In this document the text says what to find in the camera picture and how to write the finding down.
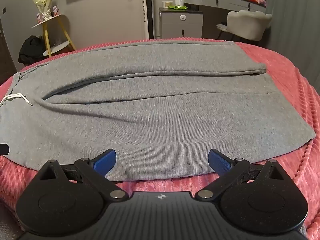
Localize black bag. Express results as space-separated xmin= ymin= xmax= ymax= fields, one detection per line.
xmin=18 ymin=35 xmax=48 ymax=65

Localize grey pants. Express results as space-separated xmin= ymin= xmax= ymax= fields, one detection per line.
xmin=0 ymin=40 xmax=316 ymax=181

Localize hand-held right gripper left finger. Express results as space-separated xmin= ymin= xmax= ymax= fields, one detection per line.
xmin=37 ymin=149 xmax=127 ymax=203

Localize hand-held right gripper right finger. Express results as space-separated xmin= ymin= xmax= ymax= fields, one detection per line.
xmin=196 ymin=149 xmax=288 ymax=203

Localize grey vanity desk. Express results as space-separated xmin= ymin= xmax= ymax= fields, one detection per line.
xmin=184 ymin=0 xmax=267 ymax=14

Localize yellow legged side table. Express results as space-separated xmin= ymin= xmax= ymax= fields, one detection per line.
xmin=31 ymin=14 xmax=76 ymax=57

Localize pink ribbed blanket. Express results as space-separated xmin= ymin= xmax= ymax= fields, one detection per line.
xmin=0 ymin=36 xmax=320 ymax=240

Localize white upholstered chair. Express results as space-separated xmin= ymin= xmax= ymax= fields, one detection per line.
xmin=216 ymin=9 xmax=273 ymax=41

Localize white tower air conditioner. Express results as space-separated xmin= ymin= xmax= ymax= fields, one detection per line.
xmin=141 ymin=0 xmax=154 ymax=39

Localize grey small cabinet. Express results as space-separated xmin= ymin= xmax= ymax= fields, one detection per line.
xmin=159 ymin=7 xmax=203 ymax=40

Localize cream wrapped flower bouquet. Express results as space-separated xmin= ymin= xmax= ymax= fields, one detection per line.
xmin=31 ymin=0 xmax=54 ymax=21

